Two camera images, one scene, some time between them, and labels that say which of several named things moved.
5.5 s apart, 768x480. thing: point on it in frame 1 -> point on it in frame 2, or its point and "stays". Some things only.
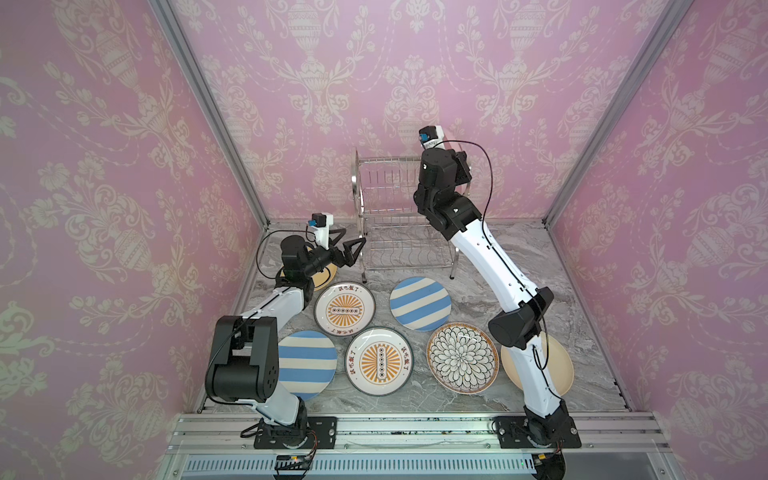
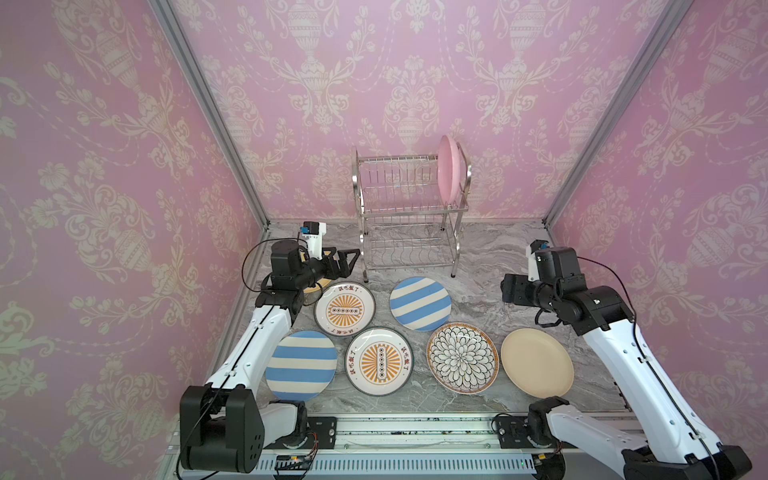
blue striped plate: x=420 y=304 stays
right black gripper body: x=433 y=166 -> x=510 y=289
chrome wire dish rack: x=393 y=235 stays
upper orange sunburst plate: x=345 y=308 stays
